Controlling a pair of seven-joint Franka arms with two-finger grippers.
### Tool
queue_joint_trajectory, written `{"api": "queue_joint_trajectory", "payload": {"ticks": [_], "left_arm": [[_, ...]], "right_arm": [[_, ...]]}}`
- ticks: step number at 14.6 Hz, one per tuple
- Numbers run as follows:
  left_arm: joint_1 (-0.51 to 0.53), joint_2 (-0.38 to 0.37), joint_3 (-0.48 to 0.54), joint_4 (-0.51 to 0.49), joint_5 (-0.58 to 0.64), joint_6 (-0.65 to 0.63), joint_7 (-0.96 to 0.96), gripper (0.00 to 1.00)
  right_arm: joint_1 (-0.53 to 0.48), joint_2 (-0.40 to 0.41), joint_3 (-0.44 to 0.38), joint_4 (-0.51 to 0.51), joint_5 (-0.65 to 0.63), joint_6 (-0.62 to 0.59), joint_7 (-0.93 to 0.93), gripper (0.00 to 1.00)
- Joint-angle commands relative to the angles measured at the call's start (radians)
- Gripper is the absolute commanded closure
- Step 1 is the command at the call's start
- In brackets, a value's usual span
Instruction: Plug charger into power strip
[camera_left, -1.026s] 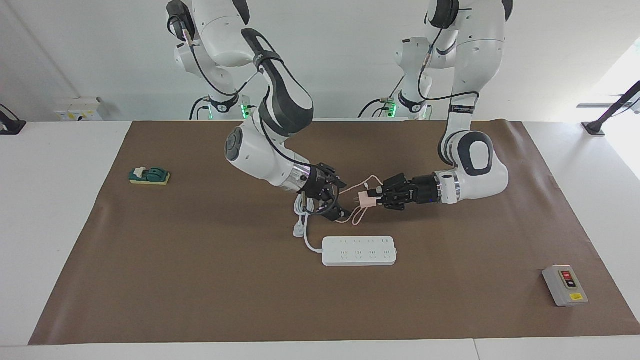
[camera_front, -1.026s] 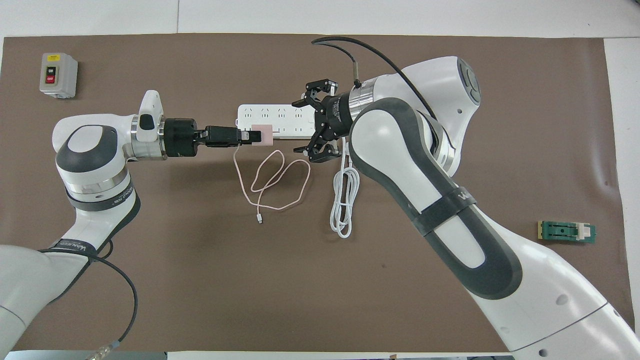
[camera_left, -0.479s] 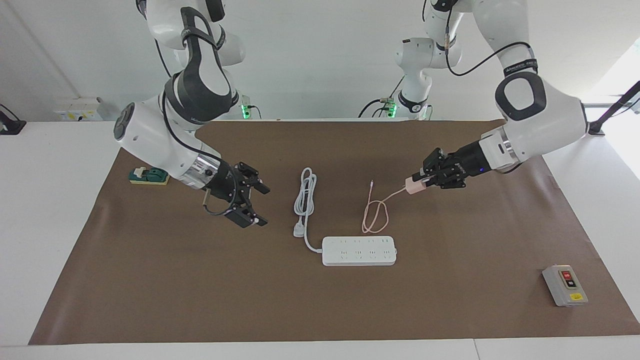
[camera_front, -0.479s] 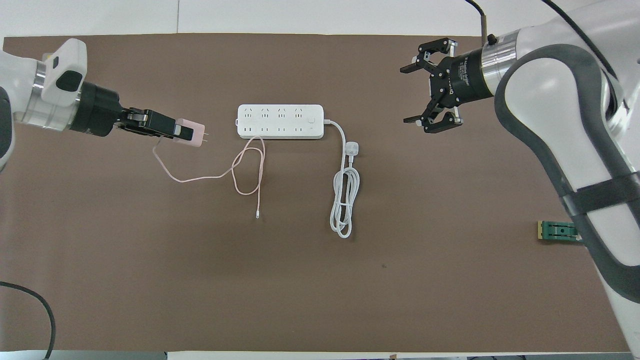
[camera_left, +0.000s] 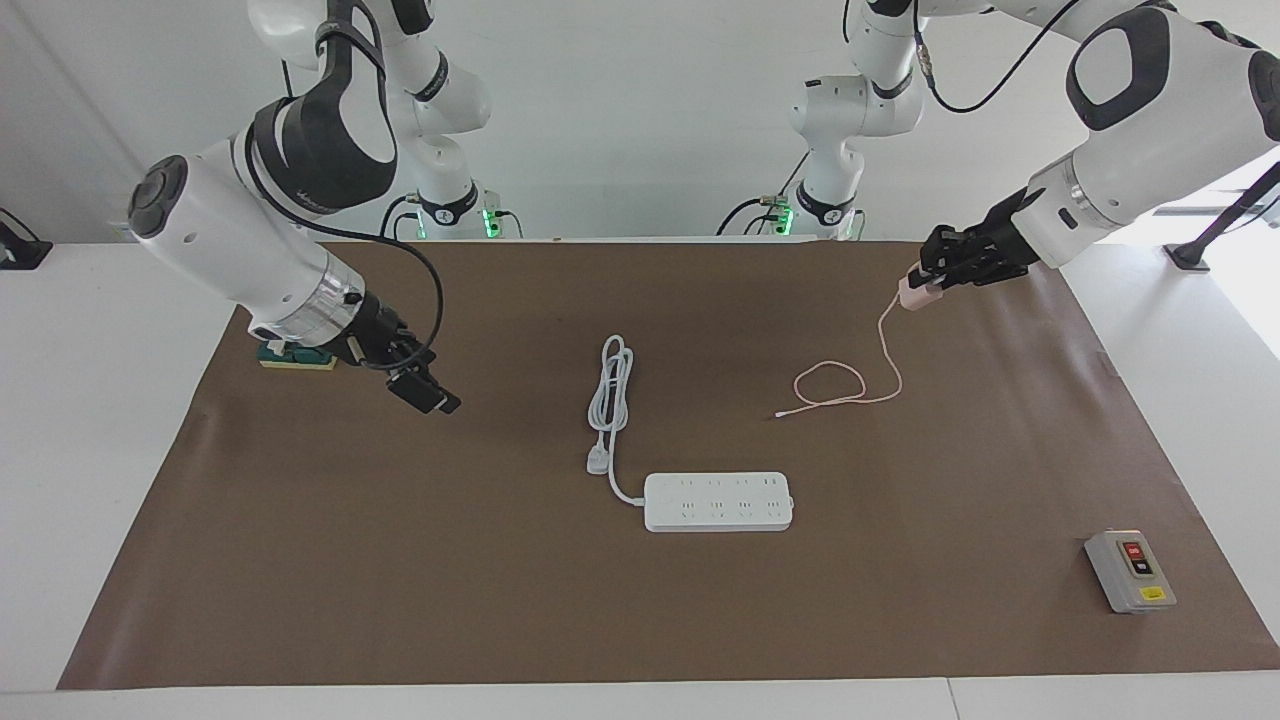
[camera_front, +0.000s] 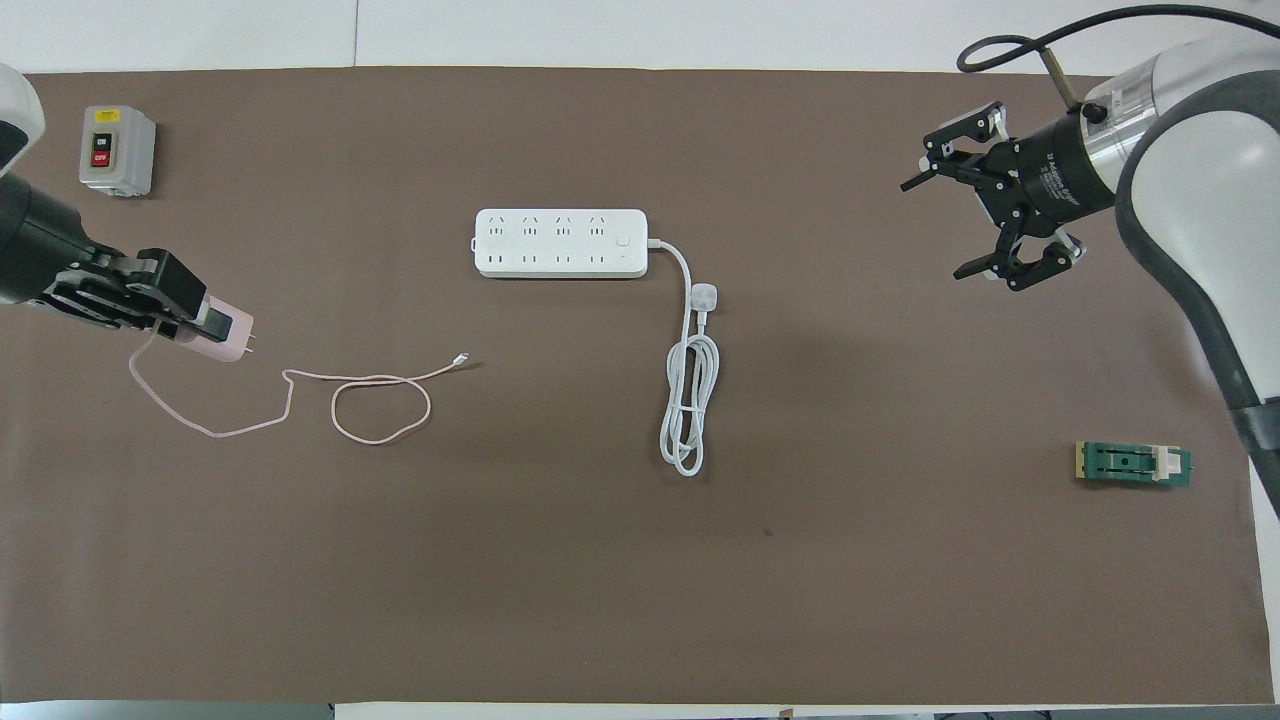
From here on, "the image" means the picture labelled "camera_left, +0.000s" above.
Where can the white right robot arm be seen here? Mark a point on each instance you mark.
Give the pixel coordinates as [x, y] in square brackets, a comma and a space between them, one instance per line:
[250, 220]

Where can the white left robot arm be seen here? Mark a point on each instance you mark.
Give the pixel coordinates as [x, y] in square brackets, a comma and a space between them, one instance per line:
[1140, 120]

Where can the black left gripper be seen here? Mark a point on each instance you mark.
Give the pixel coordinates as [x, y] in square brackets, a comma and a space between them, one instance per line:
[1015, 240]

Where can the grey on/off switch box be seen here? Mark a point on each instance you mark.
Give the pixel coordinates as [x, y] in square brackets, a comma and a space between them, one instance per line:
[1130, 570]

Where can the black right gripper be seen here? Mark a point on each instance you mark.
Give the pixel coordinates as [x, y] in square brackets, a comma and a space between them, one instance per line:
[378, 335]

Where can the pink charger adapter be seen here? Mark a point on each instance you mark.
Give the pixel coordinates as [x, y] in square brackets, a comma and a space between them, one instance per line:
[918, 292]

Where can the brown table mat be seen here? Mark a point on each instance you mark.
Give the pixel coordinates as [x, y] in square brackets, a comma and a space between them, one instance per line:
[640, 600]

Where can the black camera stand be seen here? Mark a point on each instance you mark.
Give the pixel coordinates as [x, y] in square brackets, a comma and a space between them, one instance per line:
[1215, 230]
[20, 248]

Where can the green rectangular block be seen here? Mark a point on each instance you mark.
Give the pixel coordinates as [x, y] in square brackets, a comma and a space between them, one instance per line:
[290, 358]

